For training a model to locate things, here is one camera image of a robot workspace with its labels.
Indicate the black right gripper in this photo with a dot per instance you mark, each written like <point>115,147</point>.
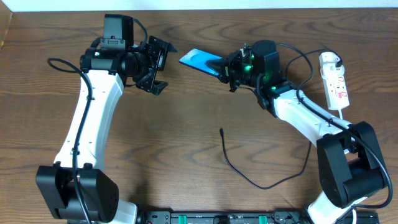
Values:
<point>232,69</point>

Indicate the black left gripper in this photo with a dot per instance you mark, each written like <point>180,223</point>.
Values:
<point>152,64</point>

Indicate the blue Galaxy smartphone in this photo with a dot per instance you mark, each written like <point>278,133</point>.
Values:
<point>197,59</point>

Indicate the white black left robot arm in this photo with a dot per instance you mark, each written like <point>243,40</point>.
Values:
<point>75,187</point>

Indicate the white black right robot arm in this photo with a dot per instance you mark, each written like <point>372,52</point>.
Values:
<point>350,162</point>

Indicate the white power strip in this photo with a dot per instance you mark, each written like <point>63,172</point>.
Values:
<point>332,72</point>

